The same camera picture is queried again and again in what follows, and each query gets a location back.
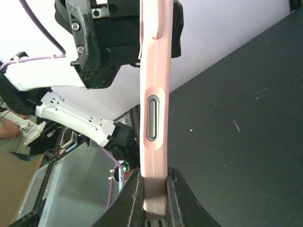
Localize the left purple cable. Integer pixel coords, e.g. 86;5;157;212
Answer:
0;0;67;69

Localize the person in green shirt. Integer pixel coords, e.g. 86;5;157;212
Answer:
0;118;30;155

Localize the phone in pink case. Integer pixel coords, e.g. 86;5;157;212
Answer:
139;0;173;220

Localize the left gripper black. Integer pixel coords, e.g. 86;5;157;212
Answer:
54;0;185;90

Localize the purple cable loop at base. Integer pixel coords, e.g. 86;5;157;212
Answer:
99;146;126;210

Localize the light blue slotted cable duct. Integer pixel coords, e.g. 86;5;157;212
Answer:
12;163;63;227

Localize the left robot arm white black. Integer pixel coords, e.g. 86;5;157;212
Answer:
0;0;184;165

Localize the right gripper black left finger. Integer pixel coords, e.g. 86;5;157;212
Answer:
92;169;145;227

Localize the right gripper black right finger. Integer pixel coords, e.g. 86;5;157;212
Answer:
167;168;219;227

